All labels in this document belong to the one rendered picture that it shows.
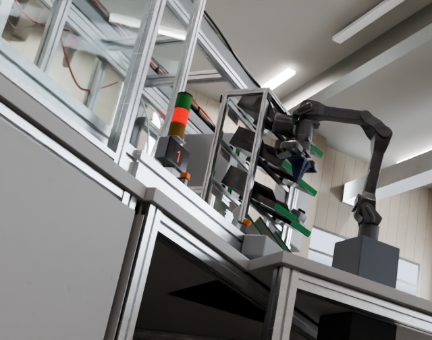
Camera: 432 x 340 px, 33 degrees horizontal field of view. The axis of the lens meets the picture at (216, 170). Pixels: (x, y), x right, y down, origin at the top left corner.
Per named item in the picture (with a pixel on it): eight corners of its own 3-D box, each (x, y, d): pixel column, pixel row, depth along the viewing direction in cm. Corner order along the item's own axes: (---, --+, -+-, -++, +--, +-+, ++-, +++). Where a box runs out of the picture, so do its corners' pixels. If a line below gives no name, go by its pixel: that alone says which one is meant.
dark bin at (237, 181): (293, 222, 253) (304, 204, 254) (273, 209, 244) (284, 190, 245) (241, 195, 273) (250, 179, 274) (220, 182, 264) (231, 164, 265)
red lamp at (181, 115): (188, 127, 227) (192, 114, 229) (181, 120, 223) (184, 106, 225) (175, 128, 230) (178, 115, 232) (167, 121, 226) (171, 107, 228)
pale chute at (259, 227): (289, 278, 245) (299, 269, 244) (268, 266, 236) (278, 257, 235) (252, 225, 265) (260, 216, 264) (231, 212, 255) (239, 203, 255)
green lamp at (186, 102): (192, 114, 229) (195, 100, 231) (184, 106, 225) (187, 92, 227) (178, 115, 232) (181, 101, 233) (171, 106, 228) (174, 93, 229)
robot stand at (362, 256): (393, 314, 209) (400, 248, 216) (354, 301, 204) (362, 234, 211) (363, 318, 221) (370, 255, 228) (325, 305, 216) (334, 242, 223)
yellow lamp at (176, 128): (185, 142, 225) (188, 128, 227) (177, 135, 221) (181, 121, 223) (171, 142, 228) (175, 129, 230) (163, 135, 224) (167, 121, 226)
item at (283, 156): (300, 144, 235) (281, 146, 238) (292, 134, 230) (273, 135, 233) (298, 161, 233) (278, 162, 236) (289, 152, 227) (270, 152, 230)
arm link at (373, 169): (389, 136, 237) (370, 131, 238) (394, 127, 231) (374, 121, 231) (368, 227, 226) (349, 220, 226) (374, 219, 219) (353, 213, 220)
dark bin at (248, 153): (300, 181, 259) (310, 163, 260) (281, 166, 250) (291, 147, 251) (248, 157, 279) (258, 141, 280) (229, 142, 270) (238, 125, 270)
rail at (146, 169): (285, 304, 224) (291, 270, 228) (131, 192, 153) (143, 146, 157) (269, 303, 227) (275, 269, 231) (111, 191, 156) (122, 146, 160)
